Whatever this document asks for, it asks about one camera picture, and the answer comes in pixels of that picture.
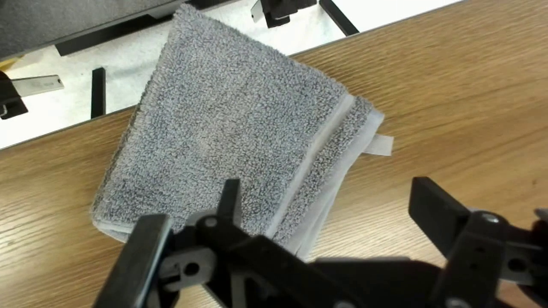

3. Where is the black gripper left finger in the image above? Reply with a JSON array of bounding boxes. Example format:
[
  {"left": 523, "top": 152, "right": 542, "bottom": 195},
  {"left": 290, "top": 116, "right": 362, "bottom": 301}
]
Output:
[{"left": 93, "top": 178, "right": 310, "bottom": 308}]

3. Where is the grey towel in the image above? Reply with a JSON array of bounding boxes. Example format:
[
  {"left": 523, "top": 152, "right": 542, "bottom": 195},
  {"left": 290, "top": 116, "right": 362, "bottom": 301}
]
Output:
[{"left": 90, "top": 3, "right": 396, "bottom": 260}]

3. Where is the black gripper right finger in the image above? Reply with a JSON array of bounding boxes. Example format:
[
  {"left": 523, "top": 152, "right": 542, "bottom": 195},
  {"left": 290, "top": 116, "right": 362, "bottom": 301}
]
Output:
[{"left": 408, "top": 175, "right": 548, "bottom": 308}]

